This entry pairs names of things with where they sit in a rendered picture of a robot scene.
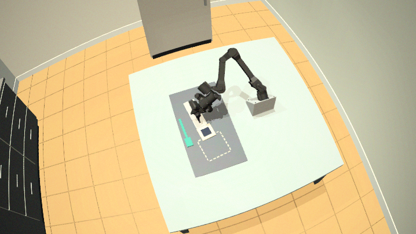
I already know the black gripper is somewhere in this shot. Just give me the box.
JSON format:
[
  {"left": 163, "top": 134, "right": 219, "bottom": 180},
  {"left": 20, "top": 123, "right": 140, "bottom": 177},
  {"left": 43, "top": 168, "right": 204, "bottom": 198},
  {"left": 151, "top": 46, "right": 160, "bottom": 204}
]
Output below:
[{"left": 189, "top": 96, "right": 213, "bottom": 115}]

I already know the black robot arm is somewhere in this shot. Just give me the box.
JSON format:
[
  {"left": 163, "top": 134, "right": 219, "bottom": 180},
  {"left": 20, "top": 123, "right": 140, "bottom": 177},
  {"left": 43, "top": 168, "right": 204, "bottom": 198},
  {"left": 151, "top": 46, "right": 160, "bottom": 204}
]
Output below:
[{"left": 194, "top": 47, "right": 269, "bottom": 103}]

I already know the cream square tile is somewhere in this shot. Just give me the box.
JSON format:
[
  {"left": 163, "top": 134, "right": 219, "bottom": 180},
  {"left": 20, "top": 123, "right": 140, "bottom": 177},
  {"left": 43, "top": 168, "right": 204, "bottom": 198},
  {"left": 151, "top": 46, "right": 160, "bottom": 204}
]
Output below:
[{"left": 197, "top": 123, "right": 216, "bottom": 141}]

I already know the teal flat spatula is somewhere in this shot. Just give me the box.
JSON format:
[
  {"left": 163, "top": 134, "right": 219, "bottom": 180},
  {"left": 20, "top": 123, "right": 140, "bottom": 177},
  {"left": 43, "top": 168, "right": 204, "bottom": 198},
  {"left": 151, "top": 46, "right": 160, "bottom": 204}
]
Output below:
[{"left": 179, "top": 119, "right": 193, "bottom": 147}]

